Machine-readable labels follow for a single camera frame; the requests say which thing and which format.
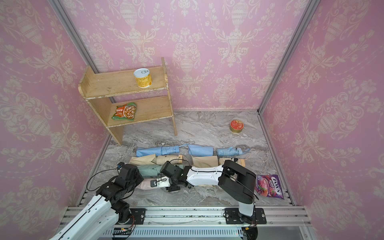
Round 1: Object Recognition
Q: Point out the wooden two-tier shelf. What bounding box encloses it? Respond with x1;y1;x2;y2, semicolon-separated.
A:
77;57;178;147

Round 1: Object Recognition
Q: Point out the purple candy bag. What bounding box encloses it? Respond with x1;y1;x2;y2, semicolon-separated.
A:
255;175;284;199

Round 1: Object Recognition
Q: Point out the yellow cup noodle container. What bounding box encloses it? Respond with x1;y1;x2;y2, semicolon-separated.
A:
134;68;152;88

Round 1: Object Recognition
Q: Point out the aluminium corner frame post left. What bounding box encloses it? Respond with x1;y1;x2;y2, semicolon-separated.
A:
48;0;99;74

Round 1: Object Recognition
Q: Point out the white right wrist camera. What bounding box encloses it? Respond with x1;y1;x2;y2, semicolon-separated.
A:
150;177;171;188

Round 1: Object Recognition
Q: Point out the light blue umbrella sleeve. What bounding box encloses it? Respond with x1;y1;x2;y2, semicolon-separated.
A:
136;147;162;157
188;145;214;157

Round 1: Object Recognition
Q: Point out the beige sleeved umbrella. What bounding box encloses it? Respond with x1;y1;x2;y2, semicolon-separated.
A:
156;155;185;165

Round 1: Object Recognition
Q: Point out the mint green umbrella sleeve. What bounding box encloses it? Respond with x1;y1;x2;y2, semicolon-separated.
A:
137;165;163;178

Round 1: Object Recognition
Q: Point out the round gold red candy tin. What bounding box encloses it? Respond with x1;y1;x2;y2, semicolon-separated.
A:
230;120;244;133

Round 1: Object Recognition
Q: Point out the aluminium corner frame post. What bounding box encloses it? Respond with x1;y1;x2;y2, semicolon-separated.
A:
257;0;322;115
48;0;99;74

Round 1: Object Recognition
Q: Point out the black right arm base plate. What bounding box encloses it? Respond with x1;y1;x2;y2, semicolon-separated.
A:
223;208;267;225

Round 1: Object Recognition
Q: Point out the green orange snack packet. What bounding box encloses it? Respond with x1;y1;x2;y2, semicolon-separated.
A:
112;102;137;121

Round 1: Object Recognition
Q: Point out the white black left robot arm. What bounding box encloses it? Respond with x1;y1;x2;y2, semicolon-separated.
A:
52;163;144;240

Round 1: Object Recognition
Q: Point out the aluminium corner frame post right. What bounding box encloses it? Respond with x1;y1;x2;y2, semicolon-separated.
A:
257;0;322;115

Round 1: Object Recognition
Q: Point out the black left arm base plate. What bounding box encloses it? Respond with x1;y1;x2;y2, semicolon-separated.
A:
118;208;146;226

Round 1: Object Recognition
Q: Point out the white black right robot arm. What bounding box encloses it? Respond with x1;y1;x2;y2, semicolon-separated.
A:
160;160;259;226

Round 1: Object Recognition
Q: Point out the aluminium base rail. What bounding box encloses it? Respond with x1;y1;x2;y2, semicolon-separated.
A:
53;205;316;240

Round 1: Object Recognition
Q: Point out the pink sleeved umbrella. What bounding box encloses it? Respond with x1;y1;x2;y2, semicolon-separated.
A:
136;179;156;191

